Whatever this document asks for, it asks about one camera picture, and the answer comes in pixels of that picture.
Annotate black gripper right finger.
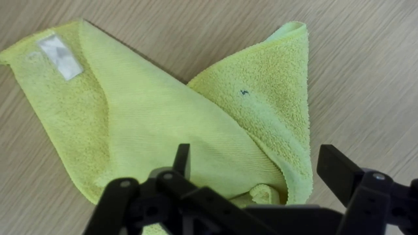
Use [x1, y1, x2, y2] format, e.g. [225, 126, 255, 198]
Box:
[316, 143, 418, 235]

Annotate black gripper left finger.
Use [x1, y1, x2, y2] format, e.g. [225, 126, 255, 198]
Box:
[82, 142, 279, 235]

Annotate yellow towel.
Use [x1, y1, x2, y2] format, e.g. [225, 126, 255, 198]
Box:
[0, 18, 314, 235]

